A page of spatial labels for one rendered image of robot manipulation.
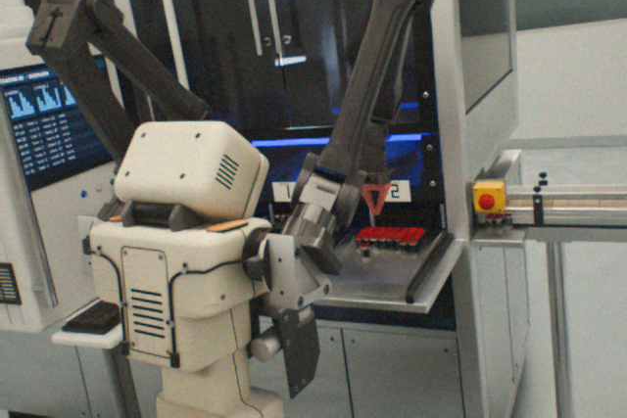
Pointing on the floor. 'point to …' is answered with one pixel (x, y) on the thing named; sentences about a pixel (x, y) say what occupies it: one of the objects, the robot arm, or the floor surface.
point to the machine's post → (458, 178)
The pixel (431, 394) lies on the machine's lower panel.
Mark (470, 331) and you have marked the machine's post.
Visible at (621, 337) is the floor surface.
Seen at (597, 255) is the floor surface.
